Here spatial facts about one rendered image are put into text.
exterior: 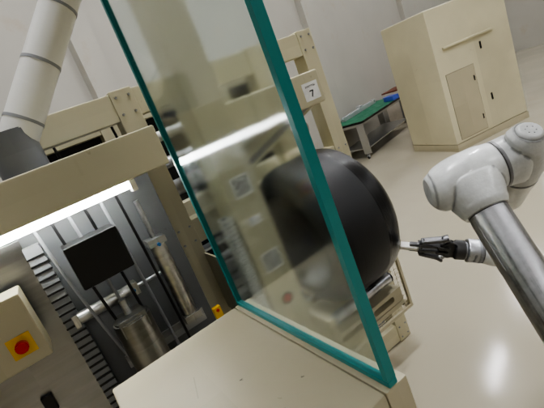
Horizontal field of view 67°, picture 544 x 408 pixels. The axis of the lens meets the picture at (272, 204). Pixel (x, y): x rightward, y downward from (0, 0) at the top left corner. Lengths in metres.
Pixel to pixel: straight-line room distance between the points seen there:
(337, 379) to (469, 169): 0.64
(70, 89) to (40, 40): 3.72
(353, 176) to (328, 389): 0.89
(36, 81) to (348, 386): 1.28
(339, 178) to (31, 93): 1.05
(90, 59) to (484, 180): 4.77
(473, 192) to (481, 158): 0.10
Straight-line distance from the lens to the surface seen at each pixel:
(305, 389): 0.79
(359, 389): 0.75
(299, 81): 1.89
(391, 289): 1.77
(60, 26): 1.62
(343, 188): 1.44
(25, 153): 1.51
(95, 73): 5.35
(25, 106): 1.54
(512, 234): 1.13
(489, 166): 1.17
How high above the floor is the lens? 1.76
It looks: 14 degrees down
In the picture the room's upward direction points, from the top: 22 degrees counter-clockwise
